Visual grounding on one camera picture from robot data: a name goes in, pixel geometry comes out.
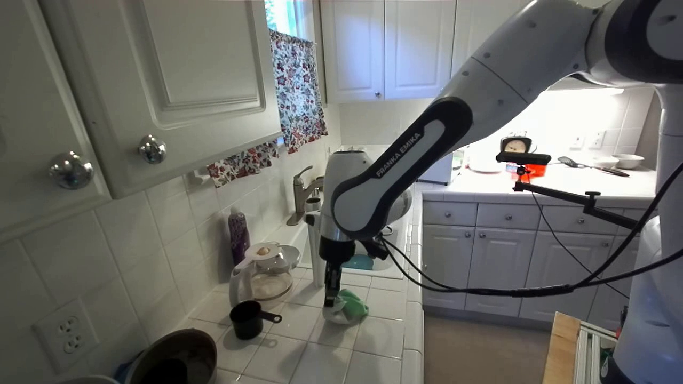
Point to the green and grey rag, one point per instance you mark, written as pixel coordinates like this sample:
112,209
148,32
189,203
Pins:
350,313

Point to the white toaster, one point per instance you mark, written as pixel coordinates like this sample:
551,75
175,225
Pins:
444,170

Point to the floral window curtain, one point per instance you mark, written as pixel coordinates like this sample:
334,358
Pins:
300,105

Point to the black measuring cup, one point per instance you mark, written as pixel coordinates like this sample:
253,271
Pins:
248,319

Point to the white upper cabinet door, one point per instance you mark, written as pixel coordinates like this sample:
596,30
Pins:
167,86

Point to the white kitchen sink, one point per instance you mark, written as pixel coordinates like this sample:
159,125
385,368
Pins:
380,249

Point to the teal bowl in sink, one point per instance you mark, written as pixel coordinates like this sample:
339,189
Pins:
362,262

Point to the purple soap bottle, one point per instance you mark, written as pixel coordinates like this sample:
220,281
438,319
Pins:
238,235

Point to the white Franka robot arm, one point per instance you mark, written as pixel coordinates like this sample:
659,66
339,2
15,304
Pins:
617,43

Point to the glass coffee carafe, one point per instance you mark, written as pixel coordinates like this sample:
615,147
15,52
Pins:
264,274

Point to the white wall outlet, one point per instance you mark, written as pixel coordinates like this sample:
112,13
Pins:
68,335

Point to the dark round pan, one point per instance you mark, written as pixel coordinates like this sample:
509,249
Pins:
180,356

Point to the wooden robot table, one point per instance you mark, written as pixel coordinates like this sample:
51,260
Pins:
563,350

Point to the chrome sink faucet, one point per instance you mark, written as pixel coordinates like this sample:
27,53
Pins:
302,193

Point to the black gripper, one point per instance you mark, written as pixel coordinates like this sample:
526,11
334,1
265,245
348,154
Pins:
335,255

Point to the white lower cabinets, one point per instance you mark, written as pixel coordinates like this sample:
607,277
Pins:
521,245

